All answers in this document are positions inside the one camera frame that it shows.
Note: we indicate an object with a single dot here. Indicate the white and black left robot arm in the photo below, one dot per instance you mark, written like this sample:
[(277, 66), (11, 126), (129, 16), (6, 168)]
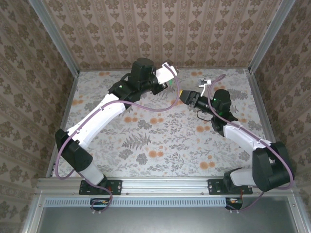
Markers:
[(97, 121)]

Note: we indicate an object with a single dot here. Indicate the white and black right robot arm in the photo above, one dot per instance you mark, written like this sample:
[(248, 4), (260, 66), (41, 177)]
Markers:
[(267, 170)]

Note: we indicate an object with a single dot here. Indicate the grey metal sheet panel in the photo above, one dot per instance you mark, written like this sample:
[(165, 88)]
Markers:
[(170, 221)]

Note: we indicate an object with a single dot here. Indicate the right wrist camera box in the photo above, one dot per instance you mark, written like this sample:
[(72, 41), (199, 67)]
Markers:
[(203, 82)]

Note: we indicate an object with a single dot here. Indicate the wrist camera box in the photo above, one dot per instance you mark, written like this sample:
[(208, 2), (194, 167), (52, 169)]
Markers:
[(165, 72), (203, 82)]

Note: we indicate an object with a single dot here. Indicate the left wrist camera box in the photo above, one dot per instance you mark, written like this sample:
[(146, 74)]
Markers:
[(165, 72)]

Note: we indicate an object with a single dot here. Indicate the aluminium table side rail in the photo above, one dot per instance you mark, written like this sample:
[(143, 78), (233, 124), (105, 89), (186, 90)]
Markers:
[(70, 97), (258, 97)]

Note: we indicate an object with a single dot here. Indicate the aluminium frame post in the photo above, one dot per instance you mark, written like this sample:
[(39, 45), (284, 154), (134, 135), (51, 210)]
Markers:
[(271, 36), (57, 36)]

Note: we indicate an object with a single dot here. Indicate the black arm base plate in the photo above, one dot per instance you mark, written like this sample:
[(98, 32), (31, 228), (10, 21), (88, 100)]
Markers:
[(114, 187), (215, 187)]

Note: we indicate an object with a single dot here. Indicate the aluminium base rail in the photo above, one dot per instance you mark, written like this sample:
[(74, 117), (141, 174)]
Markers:
[(165, 185)]

